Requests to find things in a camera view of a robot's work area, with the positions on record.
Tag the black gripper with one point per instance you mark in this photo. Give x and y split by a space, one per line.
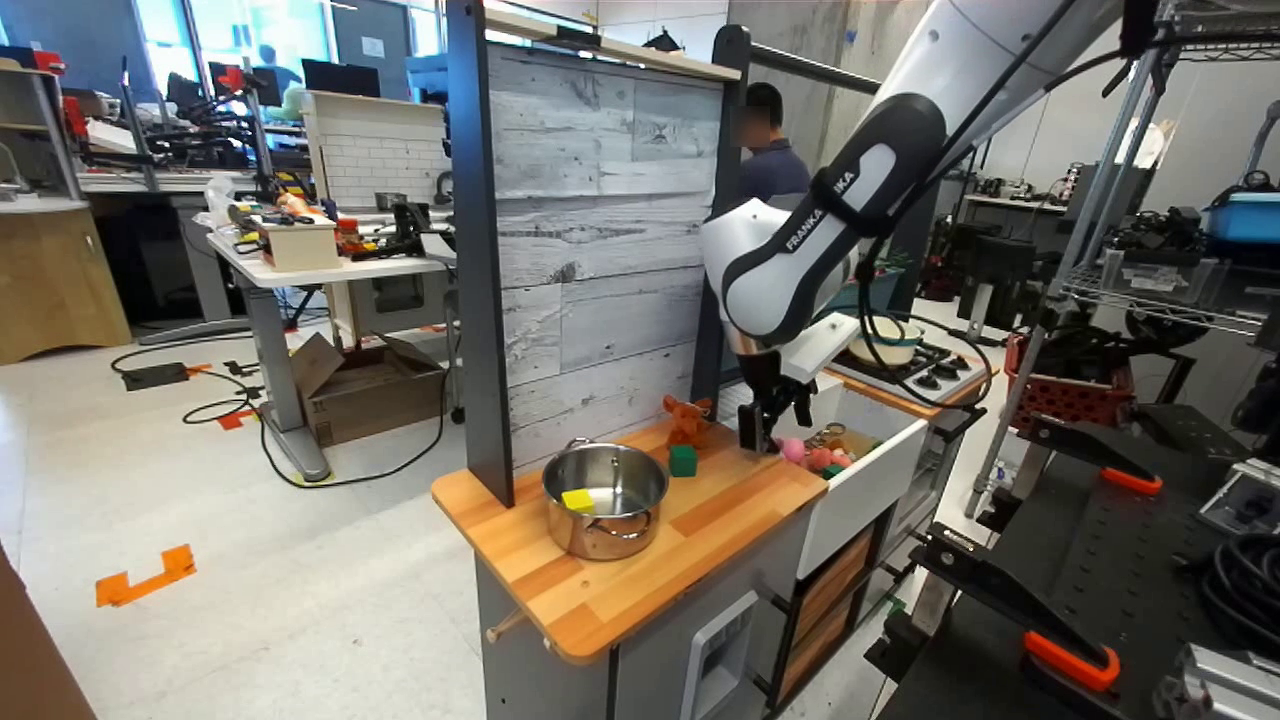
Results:
772 395

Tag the pink orange plush bunny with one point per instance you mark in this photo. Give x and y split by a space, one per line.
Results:
813 459

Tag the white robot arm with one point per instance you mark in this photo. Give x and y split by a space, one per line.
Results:
964 69

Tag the orange toy on counter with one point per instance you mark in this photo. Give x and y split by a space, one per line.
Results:
690 423

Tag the green block on counter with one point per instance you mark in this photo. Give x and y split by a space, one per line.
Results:
682 460

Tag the toy stove with knobs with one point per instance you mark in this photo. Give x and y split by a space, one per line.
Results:
912 361

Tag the stainless steel pot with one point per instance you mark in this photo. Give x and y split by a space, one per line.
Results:
600 502

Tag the toy kitchen wooden counter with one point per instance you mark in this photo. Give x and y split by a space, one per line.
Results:
677 628

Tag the person in dark shirt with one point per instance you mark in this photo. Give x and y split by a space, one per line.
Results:
768 170

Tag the grey wood backsplash panel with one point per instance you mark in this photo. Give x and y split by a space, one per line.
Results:
583 182

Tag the orange black right clamp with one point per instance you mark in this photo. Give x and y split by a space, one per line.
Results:
1095 447

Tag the orange black clamp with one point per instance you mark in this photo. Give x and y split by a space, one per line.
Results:
1095 447
1046 637

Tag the cardboard box under desk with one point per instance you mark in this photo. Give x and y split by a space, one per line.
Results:
362 395

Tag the black perforated robot table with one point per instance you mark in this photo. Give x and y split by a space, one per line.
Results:
1180 586

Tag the orange black left clamp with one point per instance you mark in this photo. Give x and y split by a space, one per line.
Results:
1046 637

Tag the white lab desk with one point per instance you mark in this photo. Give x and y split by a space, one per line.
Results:
310 257

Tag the orange tape floor marker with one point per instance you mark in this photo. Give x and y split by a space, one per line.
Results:
125 588

